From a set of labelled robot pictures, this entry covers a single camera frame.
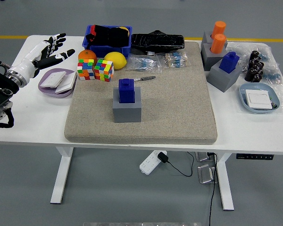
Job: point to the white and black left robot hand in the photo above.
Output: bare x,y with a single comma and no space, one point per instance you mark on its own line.
29,62

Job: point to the blue square seal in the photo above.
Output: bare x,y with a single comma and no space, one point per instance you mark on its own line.
229,63
126,91

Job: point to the grey seal holder block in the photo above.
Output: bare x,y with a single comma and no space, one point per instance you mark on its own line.
211,60
127,113
205,37
222,81

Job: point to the orange cylinder seal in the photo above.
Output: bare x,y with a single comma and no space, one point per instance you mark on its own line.
219,28
218,44

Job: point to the purple dish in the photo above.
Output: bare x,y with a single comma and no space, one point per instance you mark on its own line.
43,90

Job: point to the colourful puzzle cube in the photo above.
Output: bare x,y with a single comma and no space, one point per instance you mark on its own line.
85,70
104,70

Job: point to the orange fruit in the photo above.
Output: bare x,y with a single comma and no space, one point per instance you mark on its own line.
87,55

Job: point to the blue plastic bin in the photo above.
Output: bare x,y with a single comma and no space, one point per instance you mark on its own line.
108,51

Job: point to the black cloth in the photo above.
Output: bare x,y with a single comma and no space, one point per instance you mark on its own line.
108,36

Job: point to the yellow lemon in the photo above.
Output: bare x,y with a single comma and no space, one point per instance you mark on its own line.
115,60

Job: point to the yellow round object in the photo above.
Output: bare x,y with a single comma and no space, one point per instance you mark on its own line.
125,29

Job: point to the bag of blue resistors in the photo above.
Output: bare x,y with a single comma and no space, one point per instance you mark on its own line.
142,64

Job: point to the white table leg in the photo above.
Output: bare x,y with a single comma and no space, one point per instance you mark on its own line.
225,183
61,176

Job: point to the black plastic tray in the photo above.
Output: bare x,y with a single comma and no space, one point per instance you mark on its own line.
155,42

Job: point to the bag of taped resistors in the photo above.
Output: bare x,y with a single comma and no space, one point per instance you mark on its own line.
175,60

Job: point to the grey-brown mat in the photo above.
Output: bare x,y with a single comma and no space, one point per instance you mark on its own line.
174,106

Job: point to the white power strip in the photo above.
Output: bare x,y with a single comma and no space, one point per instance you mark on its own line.
148,164

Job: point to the black power adapter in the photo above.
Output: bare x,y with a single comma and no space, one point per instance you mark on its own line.
162,157

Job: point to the metal floor socket box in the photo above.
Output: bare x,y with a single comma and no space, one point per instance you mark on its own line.
205,174
202,156

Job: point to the light blue dish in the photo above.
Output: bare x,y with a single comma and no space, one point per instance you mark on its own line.
258,87

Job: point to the clear plastic bag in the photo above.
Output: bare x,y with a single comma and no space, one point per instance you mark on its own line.
273,63

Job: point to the black table control panel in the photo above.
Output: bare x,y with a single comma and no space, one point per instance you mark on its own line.
254,156

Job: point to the white switch panel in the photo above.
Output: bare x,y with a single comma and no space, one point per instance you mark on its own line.
259,100
52,79
67,83

